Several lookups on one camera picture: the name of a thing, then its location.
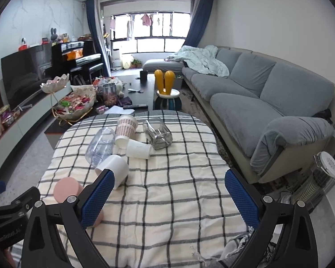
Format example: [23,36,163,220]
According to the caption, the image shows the white paper cup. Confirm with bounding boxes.
[126,140,152,160]

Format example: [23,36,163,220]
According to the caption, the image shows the clear plastic cup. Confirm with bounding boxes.
[85,127,117,167]

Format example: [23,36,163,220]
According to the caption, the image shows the pink cup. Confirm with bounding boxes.
[54,177,104,227]

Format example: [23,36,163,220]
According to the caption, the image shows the white plastic cup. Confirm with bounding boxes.
[94,154,129,189]

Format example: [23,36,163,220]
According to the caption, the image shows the grey sofa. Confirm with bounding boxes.
[143,45,335,184]

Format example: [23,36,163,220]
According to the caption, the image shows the black piano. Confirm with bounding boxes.
[51,40,104,86]

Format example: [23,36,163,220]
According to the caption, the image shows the stool with yellow rabbit ears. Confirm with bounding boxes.
[153,69,182,111]

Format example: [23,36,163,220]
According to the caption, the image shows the electric heater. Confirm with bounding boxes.
[290,151,335,210]

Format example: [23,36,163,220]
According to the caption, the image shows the clear jar of nuts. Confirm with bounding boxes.
[102,83,118,107]

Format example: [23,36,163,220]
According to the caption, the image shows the light green blanket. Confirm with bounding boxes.
[167,45,230,79]

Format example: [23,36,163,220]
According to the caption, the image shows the clear square glass cup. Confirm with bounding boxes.
[143,118,172,150]

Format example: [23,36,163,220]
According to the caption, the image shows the black object on sofa arm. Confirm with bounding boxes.
[314,109,332,122]

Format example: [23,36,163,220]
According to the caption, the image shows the two-tier shell snack tray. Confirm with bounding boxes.
[40,73,98,127]

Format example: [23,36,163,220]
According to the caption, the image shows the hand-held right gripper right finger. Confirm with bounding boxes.
[225,168,319,268]

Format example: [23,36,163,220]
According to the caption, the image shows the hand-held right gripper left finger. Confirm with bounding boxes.
[22,169,115,268]

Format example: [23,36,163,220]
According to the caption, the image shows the black piano bench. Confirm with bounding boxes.
[87,64,105,81]

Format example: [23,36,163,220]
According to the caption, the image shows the grey television cabinet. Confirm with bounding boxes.
[0,85,73,180]

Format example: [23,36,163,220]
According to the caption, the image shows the white air purifier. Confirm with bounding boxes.
[111,50,123,69]

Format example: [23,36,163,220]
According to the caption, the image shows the white paper sheets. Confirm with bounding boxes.
[103,106,135,117]

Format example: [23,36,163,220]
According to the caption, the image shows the patterned paper cup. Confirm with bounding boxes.
[114,114,139,148]

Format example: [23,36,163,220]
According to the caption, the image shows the row of snack packets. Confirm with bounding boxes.
[0,105,22,149]

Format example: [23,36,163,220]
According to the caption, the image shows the black coffee table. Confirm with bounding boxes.
[45,74,157,147]

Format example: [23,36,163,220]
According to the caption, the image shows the checkered white tablecloth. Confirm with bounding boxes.
[35,109,271,268]

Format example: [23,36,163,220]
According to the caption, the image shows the black television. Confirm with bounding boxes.
[0,45,55,111]

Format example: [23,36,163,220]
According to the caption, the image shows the blue grey curtain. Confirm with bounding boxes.
[184,0,214,48]
[85,0,111,76]

